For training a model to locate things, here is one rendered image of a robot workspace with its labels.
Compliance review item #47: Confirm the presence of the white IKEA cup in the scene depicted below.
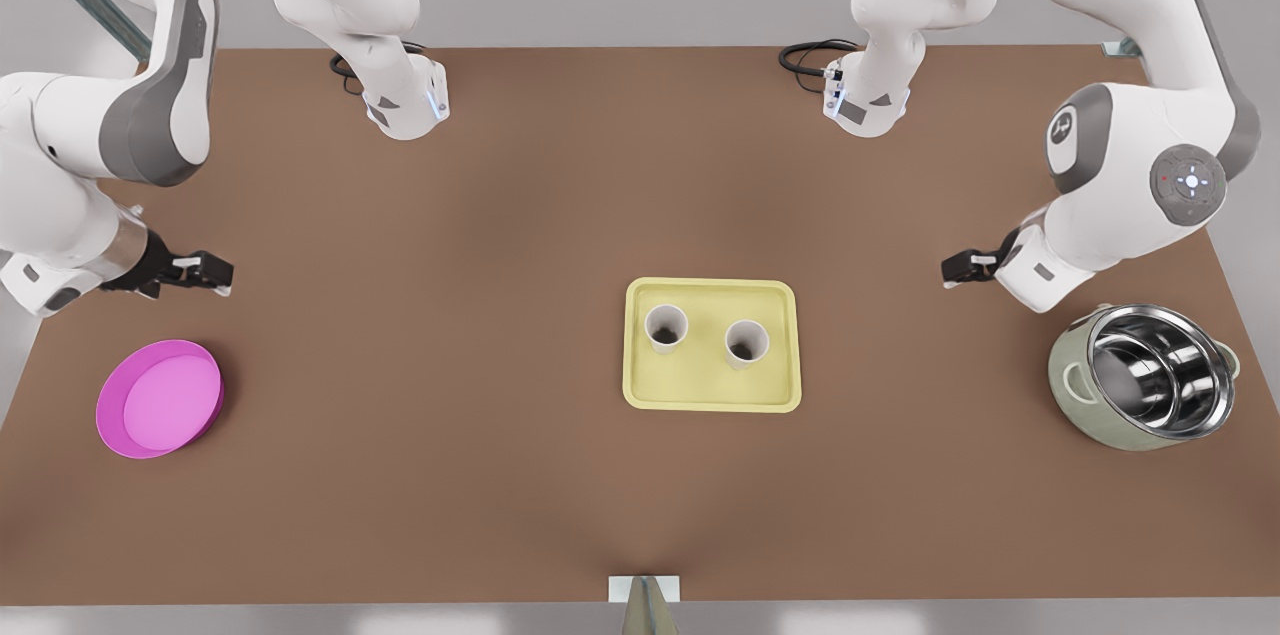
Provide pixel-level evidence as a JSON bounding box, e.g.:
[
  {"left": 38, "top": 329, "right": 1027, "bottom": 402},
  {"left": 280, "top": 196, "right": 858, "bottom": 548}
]
[
  {"left": 724, "top": 319, "right": 770, "bottom": 372},
  {"left": 644, "top": 304, "right": 690, "bottom": 357}
]

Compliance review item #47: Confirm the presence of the yellow rectangular tray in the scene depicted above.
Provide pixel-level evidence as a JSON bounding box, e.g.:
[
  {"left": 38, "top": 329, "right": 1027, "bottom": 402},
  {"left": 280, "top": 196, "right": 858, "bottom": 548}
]
[{"left": 623, "top": 277, "right": 803, "bottom": 414}]

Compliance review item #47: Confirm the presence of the pink round bowl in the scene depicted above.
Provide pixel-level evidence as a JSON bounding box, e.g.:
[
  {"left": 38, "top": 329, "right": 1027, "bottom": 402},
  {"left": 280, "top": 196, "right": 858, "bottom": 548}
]
[{"left": 96, "top": 340, "right": 225, "bottom": 460}]

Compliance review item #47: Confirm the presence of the green steel-lined pot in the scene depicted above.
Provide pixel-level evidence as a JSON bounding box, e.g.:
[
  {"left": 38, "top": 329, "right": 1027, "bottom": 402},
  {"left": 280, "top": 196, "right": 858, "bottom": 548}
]
[{"left": 1048, "top": 303, "right": 1241, "bottom": 452}]

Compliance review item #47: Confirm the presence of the black cable loop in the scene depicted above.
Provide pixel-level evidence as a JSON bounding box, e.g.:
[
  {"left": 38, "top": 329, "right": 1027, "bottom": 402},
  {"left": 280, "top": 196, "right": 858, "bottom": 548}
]
[
  {"left": 778, "top": 39, "right": 863, "bottom": 96},
  {"left": 329, "top": 41, "right": 429, "bottom": 97}
]

